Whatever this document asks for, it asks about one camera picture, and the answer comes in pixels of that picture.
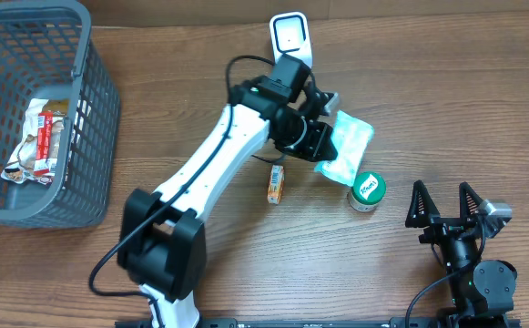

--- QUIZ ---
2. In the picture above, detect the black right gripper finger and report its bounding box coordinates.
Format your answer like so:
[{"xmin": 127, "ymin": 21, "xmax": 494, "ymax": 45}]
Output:
[
  {"xmin": 459, "ymin": 182, "xmax": 483, "ymax": 219},
  {"xmin": 405, "ymin": 180, "xmax": 441, "ymax": 228}
]

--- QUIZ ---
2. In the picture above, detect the white barcode scanner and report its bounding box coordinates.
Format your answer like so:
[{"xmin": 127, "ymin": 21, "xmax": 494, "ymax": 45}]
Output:
[{"xmin": 269, "ymin": 12, "xmax": 313, "ymax": 68}]

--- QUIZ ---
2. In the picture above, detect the green lid white jar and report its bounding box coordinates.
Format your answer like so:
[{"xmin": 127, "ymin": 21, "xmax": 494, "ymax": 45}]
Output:
[{"xmin": 347, "ymin": 171, "xmax": 387, "ymax": 212}]

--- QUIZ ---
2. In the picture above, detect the small orange box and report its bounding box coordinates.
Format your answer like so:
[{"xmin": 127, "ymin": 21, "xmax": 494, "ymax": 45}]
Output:
[{"xmin": 267, "ymin": 165, "xmax": 284, "ymax": 205}]

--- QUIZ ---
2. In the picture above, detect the brown snack pouch red label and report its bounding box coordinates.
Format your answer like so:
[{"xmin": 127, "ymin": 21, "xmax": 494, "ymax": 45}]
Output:
[{"xmin": 1, "ymin": 98, "xmax": 68, "ymax": 185}]

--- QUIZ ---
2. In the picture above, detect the light green wipes packet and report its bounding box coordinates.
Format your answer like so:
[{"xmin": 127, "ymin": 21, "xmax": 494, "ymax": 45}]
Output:
[{"xmin": 314, "ymin": 110, "xmax": 374, "ymax": 187}]

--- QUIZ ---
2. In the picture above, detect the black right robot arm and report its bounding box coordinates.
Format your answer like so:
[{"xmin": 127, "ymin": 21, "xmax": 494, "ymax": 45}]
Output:
[{"xmin": 401, "ymin": 180, "xmax": 521, "ymax": 327}]

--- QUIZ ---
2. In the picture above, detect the grey plastic mesh basket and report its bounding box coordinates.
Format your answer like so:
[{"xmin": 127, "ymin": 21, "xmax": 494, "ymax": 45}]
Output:
[{"xmin": 0, "ymin": 1, "xmax": 121, "ymax": 228}]

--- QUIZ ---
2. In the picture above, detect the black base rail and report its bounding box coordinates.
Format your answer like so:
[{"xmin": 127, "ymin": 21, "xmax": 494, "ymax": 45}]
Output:
[{"xmin": 114, "ymin": 317, "xmax": 522, "ymax": 328}]

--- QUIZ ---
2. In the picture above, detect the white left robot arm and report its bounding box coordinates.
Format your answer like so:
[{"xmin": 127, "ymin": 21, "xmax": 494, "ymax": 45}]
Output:
[{"xmin": 117, "ymin": 54, "xmax": 338, "ymax": 327}]

